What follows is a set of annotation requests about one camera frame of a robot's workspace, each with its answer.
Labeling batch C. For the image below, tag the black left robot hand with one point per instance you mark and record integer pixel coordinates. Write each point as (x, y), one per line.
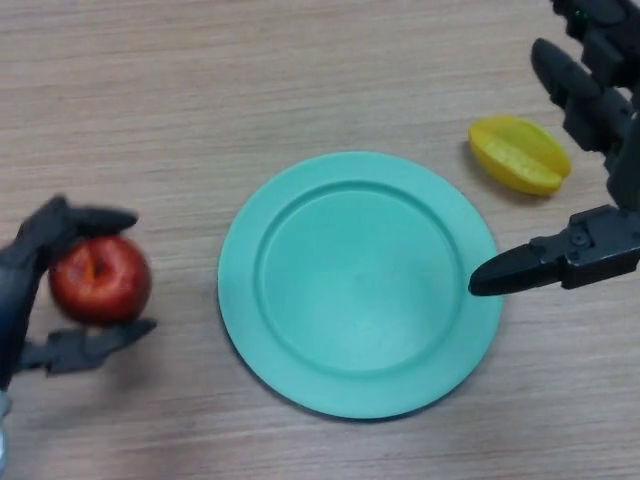
(17, 280)

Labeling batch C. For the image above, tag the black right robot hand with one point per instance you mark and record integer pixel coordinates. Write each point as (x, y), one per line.
(600, 245)

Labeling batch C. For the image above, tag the yellow starfruit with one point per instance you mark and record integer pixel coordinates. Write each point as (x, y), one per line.
(520, 157)

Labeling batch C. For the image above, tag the red apple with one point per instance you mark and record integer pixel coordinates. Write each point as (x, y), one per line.
(102, 285)

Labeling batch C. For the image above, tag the green round plate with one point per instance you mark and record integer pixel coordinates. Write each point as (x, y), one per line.
(360, 290)

